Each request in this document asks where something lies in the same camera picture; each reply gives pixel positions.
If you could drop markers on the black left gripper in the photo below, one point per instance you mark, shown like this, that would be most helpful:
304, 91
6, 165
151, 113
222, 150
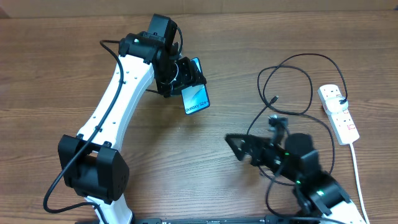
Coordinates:
189, 77

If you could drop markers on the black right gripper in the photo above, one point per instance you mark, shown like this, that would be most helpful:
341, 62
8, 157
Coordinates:
259, 144

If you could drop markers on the Galaxy S24+ smartphone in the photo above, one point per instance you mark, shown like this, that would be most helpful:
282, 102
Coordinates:
194, 93

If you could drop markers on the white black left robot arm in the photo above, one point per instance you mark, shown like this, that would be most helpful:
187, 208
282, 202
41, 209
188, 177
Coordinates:
91, 161

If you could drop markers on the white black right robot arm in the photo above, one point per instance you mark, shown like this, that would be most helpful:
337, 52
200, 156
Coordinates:
320, 197

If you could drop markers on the white charger adapter plug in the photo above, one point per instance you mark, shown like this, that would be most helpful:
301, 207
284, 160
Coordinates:
335, 104

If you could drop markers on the white power strip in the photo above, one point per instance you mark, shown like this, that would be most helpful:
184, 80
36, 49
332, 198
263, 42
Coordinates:
342, 122

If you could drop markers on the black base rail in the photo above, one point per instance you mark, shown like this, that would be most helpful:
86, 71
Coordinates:
268, 219

